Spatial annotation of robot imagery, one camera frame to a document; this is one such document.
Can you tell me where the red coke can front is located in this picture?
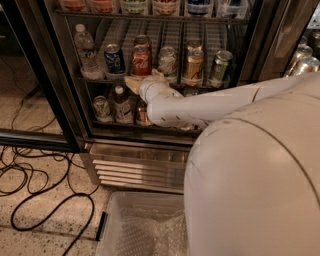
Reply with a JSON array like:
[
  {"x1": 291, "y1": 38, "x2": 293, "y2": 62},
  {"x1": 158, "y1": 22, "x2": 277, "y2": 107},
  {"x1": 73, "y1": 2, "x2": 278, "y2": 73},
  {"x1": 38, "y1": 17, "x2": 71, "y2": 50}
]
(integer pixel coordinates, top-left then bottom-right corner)
[{"x1": 132, "y1": 45, "x2": 152, "y2": 76}]

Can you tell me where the red coke can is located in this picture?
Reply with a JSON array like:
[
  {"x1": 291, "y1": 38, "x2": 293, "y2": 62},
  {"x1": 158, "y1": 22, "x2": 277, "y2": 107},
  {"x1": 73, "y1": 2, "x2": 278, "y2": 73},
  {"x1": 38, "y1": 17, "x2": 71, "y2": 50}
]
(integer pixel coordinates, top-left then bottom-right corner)
[
  {"x1": 134, "y1": 34, "x2": 152, "y2": 50},
  {"x1": 132, "y1": 45, "x2": 152, "y2": 76}
]

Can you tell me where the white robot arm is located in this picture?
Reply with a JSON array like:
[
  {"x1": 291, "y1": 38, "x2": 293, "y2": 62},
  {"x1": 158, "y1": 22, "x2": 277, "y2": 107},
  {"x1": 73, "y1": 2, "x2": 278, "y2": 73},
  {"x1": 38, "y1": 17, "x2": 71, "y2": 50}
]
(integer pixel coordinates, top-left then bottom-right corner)
[{"x1": 125, "y1": 72, "x2": 320, "y2": 256}]

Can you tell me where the copper can bottom shelf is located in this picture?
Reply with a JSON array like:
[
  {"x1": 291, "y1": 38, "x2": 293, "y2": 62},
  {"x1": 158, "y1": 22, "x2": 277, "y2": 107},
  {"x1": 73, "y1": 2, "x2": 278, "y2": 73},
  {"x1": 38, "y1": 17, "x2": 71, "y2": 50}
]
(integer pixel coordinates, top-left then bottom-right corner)
[{"x1": 136, "y1": 100, "x2": 152, "y2": 126}]

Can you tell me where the blue pepsi can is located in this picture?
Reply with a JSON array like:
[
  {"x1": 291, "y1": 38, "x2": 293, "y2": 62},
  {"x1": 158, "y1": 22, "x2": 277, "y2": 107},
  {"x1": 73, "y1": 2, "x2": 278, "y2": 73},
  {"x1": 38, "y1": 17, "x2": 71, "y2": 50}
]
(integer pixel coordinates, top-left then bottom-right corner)
[{"x1": 104, "y1": 43, "x2": 126, "y2": 74}]

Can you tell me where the red coke can rear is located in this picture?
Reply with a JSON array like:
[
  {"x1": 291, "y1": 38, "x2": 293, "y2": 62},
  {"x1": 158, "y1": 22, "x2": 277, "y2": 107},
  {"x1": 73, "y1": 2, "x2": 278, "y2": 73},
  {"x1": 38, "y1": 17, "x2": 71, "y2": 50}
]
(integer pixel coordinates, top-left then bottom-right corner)
[{"x1": 134, "y1": 34, "x2": 152, "y2": 50}]

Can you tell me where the white green soda can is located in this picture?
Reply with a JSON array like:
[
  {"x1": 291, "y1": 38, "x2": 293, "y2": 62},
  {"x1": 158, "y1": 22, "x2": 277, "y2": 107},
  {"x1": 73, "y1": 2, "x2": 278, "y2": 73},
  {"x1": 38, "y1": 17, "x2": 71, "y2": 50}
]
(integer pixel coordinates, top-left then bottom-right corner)
[{"x1": 157, "y1": 46, "x2": 177, "y2": 82}]

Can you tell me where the silver can bottom shelf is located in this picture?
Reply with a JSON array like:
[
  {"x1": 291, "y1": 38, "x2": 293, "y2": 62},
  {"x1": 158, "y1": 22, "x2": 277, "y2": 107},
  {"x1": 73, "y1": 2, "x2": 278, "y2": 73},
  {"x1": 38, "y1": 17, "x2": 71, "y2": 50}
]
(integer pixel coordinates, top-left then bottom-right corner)
[{"x1": 93, "y1": 96, "x2": 112, "y2": 123}]

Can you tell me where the gold soda can front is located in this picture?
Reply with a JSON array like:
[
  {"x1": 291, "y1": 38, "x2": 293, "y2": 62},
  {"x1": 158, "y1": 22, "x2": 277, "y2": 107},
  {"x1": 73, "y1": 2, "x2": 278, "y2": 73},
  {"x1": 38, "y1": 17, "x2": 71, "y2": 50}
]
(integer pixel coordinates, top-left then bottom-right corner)
[{"x1": 182, "y1": 49, "x2": 204, "y2": 86}]

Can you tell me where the gold soda can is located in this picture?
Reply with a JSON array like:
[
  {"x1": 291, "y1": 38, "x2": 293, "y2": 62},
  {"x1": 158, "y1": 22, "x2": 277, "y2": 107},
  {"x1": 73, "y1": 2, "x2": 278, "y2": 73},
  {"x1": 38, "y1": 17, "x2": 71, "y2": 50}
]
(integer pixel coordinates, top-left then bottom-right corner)
[
  {"x1": 182, "y1": 49, "x2": 204, "y2": 86},
  {"x1": 184, "y1": 39, "x2": 202, "y2": 53}
]

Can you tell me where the clear water bottle middle shelf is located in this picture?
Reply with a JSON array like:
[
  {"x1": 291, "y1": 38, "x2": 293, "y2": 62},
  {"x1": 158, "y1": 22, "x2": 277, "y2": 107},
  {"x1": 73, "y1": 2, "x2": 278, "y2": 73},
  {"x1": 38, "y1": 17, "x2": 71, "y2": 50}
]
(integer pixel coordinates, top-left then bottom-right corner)
[{"x1": 74, "y1": 24, "x2": 104, "y2": 80}]

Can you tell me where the gold soda can rear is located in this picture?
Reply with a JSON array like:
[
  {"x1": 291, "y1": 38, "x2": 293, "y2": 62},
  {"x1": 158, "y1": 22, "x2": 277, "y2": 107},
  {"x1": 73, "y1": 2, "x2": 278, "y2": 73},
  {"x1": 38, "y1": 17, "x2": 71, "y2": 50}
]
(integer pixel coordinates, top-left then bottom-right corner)
[{"x1": 184, "y1": 39, "x2": 202, "y2": 53}]

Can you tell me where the steel fridge bottom grille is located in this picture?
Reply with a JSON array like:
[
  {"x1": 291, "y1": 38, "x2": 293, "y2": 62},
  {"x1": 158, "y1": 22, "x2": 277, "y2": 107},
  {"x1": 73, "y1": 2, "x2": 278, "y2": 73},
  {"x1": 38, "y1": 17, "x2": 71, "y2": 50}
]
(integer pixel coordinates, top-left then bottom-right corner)
[{"x1": 89, "y1": 143, "x2": 190, "y2": 194}]

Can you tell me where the open fridge glass door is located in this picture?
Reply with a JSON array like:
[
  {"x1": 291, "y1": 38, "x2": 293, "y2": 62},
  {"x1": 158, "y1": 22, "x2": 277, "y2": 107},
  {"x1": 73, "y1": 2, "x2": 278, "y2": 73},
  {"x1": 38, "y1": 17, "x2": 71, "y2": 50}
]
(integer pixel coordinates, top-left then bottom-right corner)
[{"x1": 0, "y1": 0, "x2": 84, "y2": 153}]

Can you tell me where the right fridge glass door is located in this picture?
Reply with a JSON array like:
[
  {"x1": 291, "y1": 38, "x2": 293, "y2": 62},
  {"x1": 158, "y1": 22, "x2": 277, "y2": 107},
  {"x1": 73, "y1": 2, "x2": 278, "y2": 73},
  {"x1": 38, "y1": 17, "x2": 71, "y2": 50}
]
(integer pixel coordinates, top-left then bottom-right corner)
[{"x1": 238, "y1": 0, "x2": 319, "y2": 84}]

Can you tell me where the brown tea bottle white cap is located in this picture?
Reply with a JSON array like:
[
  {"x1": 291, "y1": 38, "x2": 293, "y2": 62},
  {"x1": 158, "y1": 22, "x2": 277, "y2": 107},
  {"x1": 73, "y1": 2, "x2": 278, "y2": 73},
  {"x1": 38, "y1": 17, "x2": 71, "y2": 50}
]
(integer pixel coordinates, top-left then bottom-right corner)
[{"x1": 113, "y1": 85, "x2": 133, "y2": 124}]

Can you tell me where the clear plastic storage bin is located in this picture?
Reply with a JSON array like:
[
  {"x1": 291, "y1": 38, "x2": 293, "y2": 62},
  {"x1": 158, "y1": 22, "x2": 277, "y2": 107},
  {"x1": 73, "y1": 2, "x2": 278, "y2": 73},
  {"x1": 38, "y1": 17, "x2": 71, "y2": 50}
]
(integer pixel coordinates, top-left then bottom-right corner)
[{"x1": 95, "y1": 192, "x2": 184, "y2": 256}]

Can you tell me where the bubble wrap sheet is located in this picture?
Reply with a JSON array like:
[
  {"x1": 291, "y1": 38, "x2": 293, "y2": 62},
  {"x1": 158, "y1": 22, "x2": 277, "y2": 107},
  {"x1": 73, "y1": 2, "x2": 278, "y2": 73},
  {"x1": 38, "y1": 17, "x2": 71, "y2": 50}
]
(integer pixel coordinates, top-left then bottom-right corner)
[{"x1": 113, "y1": 208, "x2": 188, "y2": 256}]

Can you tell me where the middle wire fridge shelf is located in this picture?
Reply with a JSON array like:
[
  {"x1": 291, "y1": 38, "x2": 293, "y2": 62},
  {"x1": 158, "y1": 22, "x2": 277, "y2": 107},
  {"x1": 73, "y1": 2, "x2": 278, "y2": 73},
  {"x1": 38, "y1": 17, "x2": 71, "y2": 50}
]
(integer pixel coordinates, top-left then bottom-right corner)
[{"x1": 79, "y1": 77, "x2": 229, "y2": 92}]

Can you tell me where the black cable on floor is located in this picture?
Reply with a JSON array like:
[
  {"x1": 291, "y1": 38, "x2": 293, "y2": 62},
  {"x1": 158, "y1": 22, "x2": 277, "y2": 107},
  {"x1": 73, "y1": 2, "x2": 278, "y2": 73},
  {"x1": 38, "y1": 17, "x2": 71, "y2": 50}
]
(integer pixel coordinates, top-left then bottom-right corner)
[{"x1": 0, "y1": 56, "x2": 100, "y2": 256}]

